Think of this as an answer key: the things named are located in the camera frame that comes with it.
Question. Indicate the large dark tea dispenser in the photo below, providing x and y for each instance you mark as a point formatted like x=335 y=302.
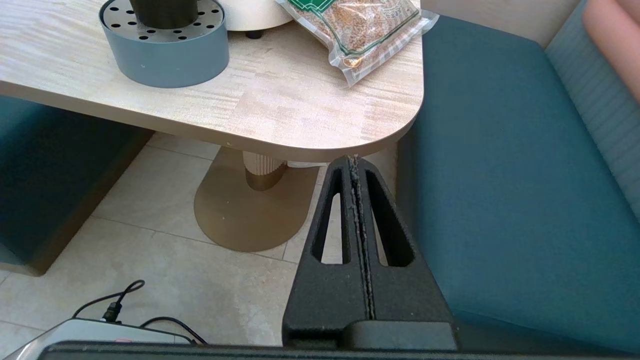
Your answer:
x=255 y=15

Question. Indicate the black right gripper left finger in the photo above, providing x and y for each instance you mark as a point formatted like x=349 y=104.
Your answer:
x=327 y=300

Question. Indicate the round perforated drip tray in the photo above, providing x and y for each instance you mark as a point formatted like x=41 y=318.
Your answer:
x=170 y=60

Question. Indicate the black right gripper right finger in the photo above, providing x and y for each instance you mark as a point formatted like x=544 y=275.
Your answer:
x=405 y=295

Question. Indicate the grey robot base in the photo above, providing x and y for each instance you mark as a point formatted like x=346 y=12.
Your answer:
x=85 y=332

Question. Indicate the green snack bag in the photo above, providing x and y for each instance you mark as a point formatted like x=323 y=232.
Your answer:
x=360 y=35

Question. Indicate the black plastic cup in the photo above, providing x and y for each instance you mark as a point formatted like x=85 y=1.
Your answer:
x=165 y=15

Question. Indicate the pink bolster cushion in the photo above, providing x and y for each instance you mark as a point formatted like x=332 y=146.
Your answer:
x=617 y=40

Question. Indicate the ribbed table pedestal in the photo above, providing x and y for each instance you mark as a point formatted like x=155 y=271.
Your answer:
x=250 y=215

